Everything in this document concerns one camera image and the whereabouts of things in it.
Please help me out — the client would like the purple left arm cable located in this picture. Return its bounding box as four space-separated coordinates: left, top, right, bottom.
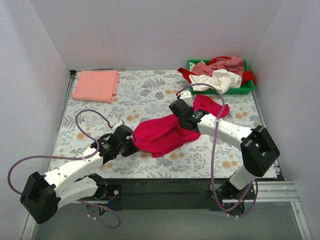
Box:
7 109 121 229

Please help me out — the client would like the red crumpled t shirt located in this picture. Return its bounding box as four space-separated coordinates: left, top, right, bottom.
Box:
241 70 257 85

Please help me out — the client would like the magenta t shirt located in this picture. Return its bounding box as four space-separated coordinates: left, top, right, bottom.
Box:
133 95 222 158

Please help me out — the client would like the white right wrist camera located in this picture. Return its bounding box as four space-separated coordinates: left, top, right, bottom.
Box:
179 90 193 106

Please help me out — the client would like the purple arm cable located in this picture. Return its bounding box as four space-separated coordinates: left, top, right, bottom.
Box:
7 109 121 229
176 83 259 218

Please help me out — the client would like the dusty pink crumpled t shirt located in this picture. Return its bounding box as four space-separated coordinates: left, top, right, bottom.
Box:
190 56 245 77

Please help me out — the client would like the white crumpled t shirt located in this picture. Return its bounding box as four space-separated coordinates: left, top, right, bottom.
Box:
189 69 242 95

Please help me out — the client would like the aluminium frame rail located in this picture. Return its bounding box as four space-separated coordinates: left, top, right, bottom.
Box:
253 181 313 240

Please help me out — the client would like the green plastic bin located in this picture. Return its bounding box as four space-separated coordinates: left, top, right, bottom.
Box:
189 59 255 95

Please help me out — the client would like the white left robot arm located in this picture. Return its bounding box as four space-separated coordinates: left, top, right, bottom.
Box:
20 124 138 224

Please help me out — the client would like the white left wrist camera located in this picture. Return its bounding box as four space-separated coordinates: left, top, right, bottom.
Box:
112 120 125 130

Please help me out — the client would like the folded salmon pink t shirt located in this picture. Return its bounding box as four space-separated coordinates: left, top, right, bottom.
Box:
72 70 120 104

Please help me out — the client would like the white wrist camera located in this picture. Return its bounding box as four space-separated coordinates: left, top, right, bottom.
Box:
179 90 193 106
112 120 125 130

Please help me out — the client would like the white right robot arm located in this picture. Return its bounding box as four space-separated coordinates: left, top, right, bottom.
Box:
169 99 280 199

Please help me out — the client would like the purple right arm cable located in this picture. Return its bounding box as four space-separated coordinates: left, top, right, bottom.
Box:
176 83 259 218

